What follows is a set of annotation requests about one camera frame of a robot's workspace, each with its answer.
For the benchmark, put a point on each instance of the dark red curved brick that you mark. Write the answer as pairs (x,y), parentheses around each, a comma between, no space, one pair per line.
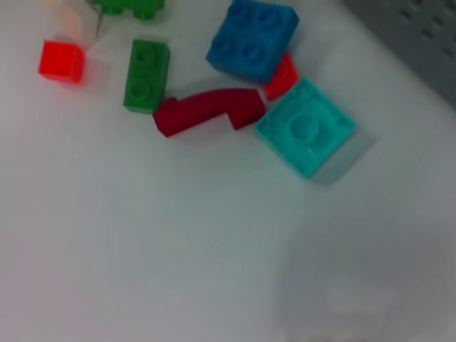
(206,110)

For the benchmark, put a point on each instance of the green rectangular brick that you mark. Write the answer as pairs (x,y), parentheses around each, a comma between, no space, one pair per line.
(146,76)

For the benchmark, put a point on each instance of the translucent white long brick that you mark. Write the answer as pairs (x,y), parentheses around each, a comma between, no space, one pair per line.
(67,21)

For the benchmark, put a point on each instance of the small red square brick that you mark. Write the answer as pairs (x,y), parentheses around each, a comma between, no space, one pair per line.
(60,62)

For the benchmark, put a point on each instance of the green arch brick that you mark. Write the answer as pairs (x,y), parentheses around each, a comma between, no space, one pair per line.
(124,5)

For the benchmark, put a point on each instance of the cyan square brick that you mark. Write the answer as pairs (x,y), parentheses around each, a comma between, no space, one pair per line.
(304,128)

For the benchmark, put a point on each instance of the small red round brick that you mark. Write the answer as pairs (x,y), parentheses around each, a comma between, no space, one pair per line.
(283,80)

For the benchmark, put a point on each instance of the blue square brick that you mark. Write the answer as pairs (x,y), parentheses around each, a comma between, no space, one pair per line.
(249,39)

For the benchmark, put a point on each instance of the grey perforated storage bin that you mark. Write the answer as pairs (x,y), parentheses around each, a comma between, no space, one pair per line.
(409,35)

